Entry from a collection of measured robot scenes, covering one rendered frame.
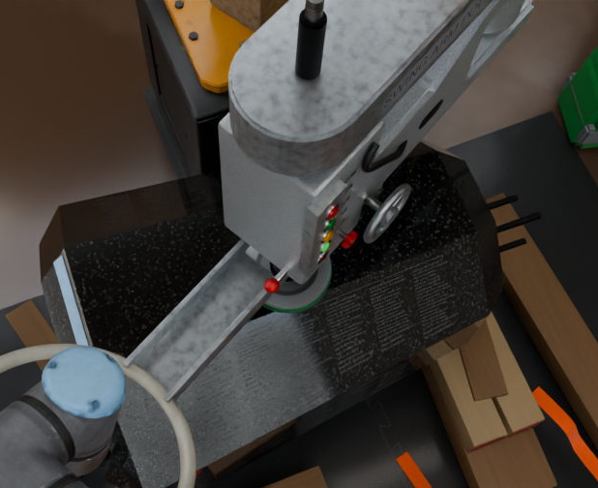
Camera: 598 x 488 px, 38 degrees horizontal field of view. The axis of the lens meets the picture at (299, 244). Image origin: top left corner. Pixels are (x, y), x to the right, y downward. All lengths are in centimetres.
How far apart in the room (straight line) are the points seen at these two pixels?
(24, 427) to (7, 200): 238
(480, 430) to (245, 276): 115
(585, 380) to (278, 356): 124
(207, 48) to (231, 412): 104
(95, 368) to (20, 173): 238
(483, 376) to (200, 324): 122
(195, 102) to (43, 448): 168
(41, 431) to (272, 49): 71
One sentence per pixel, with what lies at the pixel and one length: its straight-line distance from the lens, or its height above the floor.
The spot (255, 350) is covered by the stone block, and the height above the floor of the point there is 81.
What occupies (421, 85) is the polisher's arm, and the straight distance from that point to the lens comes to 174.
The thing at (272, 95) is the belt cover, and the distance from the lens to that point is 134.
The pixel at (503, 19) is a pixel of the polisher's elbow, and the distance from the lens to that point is 201.
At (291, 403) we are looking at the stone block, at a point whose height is 68.
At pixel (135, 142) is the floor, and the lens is 333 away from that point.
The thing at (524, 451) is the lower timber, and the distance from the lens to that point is 290.
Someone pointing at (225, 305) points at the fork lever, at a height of 112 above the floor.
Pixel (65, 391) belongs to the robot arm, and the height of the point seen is 193.
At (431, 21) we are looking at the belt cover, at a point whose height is 174.
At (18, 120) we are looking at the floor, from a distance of 346.
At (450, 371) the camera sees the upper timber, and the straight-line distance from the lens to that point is 279.
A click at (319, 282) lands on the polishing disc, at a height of 92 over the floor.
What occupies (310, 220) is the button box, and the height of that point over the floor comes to 152.
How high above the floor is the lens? 286
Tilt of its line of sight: 66 degrees down
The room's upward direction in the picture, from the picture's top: 7 degrees clockwise
